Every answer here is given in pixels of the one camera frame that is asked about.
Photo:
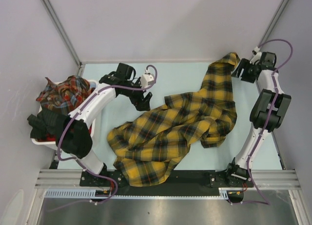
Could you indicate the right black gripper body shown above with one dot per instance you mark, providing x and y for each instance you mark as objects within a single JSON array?
[{"x": 248, "y": 74}]

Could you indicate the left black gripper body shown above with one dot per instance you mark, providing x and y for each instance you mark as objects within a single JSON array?
[{"x": 134, "y": 95}]

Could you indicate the yellow plaid shirt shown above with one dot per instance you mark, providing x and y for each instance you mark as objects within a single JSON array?
[{"x": 150, "y": 147}]

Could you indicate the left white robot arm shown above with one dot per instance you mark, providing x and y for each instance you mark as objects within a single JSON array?
[{"x": 72, "y": 130}]

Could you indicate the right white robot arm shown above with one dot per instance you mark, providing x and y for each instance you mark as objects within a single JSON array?
[{"x": 266, "y": 115}]

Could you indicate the red blue plaid shirt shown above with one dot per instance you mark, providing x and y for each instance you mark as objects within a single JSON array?
[{"x": 66, "y": 96}]

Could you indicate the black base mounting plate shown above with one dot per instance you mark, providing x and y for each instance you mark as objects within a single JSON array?
[{"x": 195, "y": 183}]

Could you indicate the dark striped shirt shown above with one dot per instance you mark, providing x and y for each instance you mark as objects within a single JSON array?
[{"x": 45, "y": 122}]

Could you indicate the red black plaid shirt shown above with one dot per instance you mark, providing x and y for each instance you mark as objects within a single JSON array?
[{"x": 52, "y": 138}]

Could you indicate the white laundry basket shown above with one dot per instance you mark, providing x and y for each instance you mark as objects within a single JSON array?
[{"x": 95, "y": 138}]

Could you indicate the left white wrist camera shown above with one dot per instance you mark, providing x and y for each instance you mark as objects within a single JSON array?
[{"x": 147, "y": 79}]

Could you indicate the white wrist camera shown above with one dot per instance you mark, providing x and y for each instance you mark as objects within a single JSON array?
[
  {"x": 147, "y": 79},
  {"x": 256, "y": 55}
]

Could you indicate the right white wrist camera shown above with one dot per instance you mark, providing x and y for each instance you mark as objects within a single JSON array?
[{"x": 256, "y": 55}]

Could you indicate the left aluminium frame post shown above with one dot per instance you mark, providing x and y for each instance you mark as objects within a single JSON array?
[{"x": 62, "y": 32}]

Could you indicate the aluminium frame post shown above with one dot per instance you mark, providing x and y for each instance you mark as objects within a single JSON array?
[
  {"x": 62, "y": 32},
  {"x": 272, "y": 26}
]

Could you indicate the right aluminium frame post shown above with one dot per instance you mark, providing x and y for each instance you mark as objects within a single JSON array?
[{"x": 272, "y": 26}]

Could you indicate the white slotted cable duct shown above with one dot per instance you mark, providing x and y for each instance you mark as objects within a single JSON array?
[{"x": 99, "y": 194}]

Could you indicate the aluminium front rail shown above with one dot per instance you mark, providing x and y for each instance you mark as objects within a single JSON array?
[{"x": 264, "y": 179}]

